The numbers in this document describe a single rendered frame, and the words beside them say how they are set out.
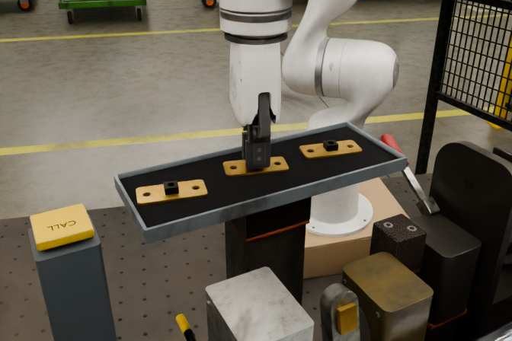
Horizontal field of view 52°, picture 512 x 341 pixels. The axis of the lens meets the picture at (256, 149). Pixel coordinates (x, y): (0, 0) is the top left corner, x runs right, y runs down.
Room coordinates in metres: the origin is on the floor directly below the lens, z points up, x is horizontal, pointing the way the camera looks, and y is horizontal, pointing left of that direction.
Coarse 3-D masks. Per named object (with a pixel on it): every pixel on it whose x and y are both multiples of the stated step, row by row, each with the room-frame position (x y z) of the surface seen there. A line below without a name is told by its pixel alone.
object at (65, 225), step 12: (36, 216) 0.50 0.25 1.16; (48, 216) 0.50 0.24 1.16; (60, 216) 0.50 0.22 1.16; (72, 216) 0.50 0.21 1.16; (84, 216) 0.50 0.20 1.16; (36, 228) 0.48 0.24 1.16; (48, 228) 0.48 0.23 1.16; (60, 228) 0.48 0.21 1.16; (72, 228) 0.48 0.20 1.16; (84, 228) 0.48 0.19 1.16; (36, 240) 0.46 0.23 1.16; (48, 240) 0.46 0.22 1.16; (60, 240) 0.46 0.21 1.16; (72, 240) 0.47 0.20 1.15
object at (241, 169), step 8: (240, 160) 0.63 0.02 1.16; (272, 160) 0.63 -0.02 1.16; (280, 160) 0.63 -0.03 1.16; (224, 168) 0.61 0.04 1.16; (240, 168) 0.61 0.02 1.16; (264, 168) 0.61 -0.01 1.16; (272, 168) 0.61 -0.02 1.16; (280, 168) 0.61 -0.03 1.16; (288, 168) 0.61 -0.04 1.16; (232, 176) 0.59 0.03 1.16
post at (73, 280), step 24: (96, 240) 0.48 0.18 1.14; (48, 264) 0.45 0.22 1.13; (72, 264) 0.46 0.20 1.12; (96, 264) 0.47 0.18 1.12; (48, 288) 0.45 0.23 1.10; (72, 288) 0.46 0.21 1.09; (96, 288) 0.47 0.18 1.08; (48, 312) 0.44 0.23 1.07; (72, 312) 0.45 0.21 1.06; (96, 312) 0.47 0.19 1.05; (72, 336) 0.45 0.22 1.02; (96, 336) 0.46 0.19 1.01
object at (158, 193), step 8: (160, 184) 0.57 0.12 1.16; (168, 184) 0.55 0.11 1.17; (176, 184) 0.55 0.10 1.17; (184, 184) 0.57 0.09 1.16; (192, 184) 0.57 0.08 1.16; (200, 184) 0.57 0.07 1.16; (136, 192) 0.55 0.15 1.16; (144, 192) 0.55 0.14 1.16; (152, 192) 0.55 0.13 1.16; (160, 192) 0.55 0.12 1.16; (168, 192) 0.54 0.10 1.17; (176, 192) 0.54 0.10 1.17; (184, 192) 0.55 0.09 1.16; (192, 192) 0.55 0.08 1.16; (200, 192) 0.55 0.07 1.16; (144, 200) 0.53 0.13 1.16; (152, 200) 0.53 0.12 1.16; (160, 200) 0.53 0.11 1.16; (168, 200) 0.53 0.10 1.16; (176, 200) 0.53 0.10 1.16
